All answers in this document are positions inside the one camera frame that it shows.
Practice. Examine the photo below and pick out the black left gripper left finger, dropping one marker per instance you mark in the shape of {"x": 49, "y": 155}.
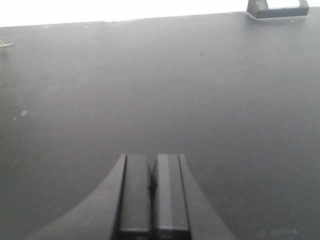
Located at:
{"x": 118, "y": 209}

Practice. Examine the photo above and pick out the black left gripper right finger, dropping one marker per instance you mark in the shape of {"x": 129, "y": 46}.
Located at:
{"x": 180, "y": 209}

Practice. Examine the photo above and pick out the black socket box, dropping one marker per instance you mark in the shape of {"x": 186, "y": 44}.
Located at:
{"x": 267, "y": 9}

